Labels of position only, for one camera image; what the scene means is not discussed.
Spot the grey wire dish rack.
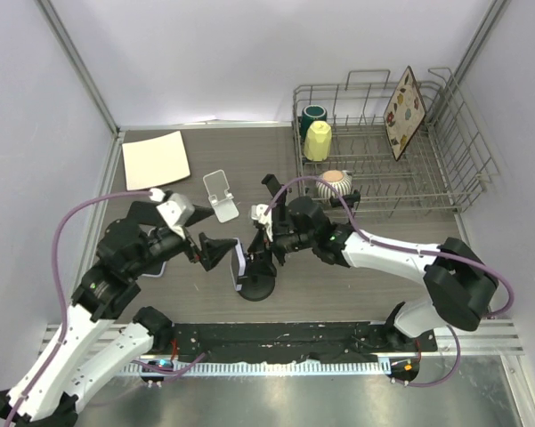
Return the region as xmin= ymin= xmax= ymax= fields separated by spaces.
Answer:
xmin=292 ymin=67 xmax=499 ymax=217

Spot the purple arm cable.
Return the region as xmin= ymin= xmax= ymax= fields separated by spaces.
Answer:
xmin=262 ymin=175 xmax=516 ymax=387
xmin=3 ymin=189 xmax=206 ymax=427

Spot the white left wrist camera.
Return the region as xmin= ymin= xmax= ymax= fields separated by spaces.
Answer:
xmin=150 ymin=188 xmax=195 ymax=240

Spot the white slotted cable duct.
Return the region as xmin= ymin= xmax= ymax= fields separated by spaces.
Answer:
xmin=115 ymin=358 xmax=392 ymax=378

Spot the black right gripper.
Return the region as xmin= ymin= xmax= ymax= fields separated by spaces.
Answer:
xmin=247 ymin=222 xmax=316 ymax=278

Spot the lilac-case phone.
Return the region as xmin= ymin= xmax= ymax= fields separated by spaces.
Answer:
xmin=231 ymin=238 xmax=247 ymax=292
xmin=142 ymin=262 xmax=166 ymax=278

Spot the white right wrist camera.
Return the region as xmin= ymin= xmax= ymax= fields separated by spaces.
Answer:
xmin=250 ymin=204 xmax=273 ymax=242

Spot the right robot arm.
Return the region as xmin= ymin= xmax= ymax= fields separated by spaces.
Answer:
xmin=237 ymin=197 xmax=498 ymax=351

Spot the floral square plate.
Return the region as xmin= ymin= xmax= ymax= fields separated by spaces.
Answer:
xmin=384 ymin=66 xmax=426 ymax=161

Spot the white folding phone stand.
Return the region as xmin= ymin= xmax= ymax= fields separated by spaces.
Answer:
xmin=203 ymin=169 xmax=239 ymax=223

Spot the black round-base phone stand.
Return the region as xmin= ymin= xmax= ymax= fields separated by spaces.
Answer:
xmin=261 ymin=173 xmax=290 ymax=226

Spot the striped white ceramic bowl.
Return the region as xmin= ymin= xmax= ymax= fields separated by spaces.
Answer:
xmin=315 ymin=170 xmax=353 ymax=202

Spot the dark green mug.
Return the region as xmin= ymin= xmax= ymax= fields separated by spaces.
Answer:
xmin=301 ymin=104 xmax=328 ymax=133

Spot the yellow faceted cup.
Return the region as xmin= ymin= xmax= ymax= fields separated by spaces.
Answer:
xmin=304 ymin=121 xmax=332 ymax=162

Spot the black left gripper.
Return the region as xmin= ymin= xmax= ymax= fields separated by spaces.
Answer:
xmin=128 ymin=205 xmax=238 ymax=278

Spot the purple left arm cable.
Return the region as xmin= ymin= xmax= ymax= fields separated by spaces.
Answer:
xmin=3 ymin=189 xmax=206 ymax=427

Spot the white square plate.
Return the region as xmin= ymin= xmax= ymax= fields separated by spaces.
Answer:
xmin=122 ymin=131 xmax=190 ymax=191

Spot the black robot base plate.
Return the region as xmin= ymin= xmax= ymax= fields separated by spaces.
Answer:
xmin=174 ymin=321 xmax=438 ymax=364

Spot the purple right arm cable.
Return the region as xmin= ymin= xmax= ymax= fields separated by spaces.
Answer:
xmin=262 ymin=175 xmax=516 ymax=387

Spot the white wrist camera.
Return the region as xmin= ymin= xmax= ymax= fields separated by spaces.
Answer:
xmin=150 ymin=188 xmax=195 ymax=240
xmin=250 ymin=204 xmax=273 ymax=242

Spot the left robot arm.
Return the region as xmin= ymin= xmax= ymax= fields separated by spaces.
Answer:
xmin=0 ymin=200 xmax=238 ymax=426

